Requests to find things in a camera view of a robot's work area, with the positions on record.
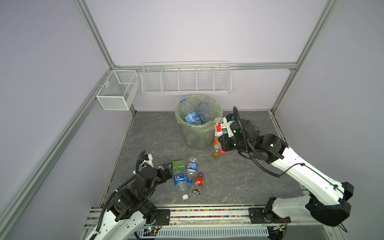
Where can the crushed light blue label bottle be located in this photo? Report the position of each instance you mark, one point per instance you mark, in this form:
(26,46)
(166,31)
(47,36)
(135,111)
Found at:
(191,116)

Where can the light green label bottle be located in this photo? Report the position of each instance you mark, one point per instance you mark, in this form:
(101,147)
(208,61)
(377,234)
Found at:
(178,166)

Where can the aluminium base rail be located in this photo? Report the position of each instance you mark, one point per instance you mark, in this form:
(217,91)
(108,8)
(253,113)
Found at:
(190,216)

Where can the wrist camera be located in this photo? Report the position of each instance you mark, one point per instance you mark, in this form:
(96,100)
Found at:
(146,160)
(228,120)

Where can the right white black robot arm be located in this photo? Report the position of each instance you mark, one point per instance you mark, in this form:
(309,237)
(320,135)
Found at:
(327,199)

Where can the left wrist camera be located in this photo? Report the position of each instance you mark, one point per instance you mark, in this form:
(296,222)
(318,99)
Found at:
(146,160)

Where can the blue label bottle blue cap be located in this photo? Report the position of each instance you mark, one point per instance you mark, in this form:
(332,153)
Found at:
(191,169)

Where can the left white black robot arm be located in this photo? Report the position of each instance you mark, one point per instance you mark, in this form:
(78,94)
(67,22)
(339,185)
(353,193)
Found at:
(128,208)

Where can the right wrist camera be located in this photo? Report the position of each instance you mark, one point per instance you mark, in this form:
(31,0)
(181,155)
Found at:
(228,120)

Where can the green-lined mesh waste bin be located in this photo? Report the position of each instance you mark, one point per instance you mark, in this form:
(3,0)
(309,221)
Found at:
(198,137)

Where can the small white mesh basket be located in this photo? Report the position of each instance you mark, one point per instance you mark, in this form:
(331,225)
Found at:
(119,90)

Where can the red cap cola bottle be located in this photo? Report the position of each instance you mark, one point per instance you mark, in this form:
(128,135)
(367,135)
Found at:
(197,186)

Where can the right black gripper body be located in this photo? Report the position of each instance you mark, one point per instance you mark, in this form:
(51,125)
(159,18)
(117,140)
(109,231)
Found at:
(244,149)

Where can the red label scenic bottle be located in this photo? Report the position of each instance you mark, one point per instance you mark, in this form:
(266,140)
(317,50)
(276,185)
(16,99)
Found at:
(219,130)

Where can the orange label bottle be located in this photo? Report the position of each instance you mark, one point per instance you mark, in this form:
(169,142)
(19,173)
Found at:
(217,148)

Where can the long white wire basket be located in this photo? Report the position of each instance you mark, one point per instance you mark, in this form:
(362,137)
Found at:
(205,77)

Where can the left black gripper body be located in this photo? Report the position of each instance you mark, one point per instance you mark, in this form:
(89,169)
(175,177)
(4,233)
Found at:
(160,177)

